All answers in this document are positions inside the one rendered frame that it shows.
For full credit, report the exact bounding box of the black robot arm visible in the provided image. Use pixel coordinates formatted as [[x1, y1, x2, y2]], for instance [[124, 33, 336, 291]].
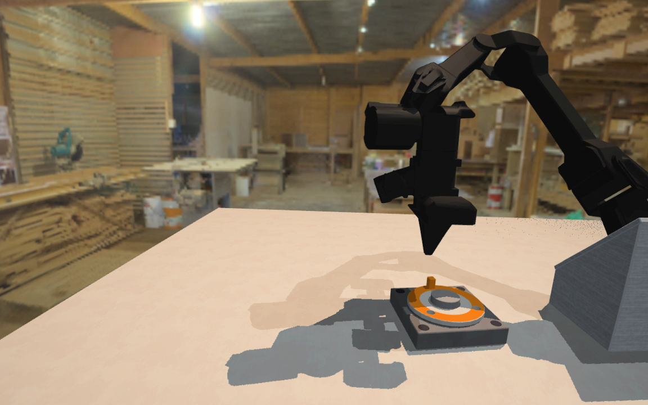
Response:
[[364, 30, 648, 235]]

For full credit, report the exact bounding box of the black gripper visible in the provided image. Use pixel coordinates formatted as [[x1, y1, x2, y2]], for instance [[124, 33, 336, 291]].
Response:
[[403, 150, 477, 255]]

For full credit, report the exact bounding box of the orange round plate with tab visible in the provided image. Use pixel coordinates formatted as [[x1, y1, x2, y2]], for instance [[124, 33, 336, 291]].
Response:
[[407, 276, 485, 327]]

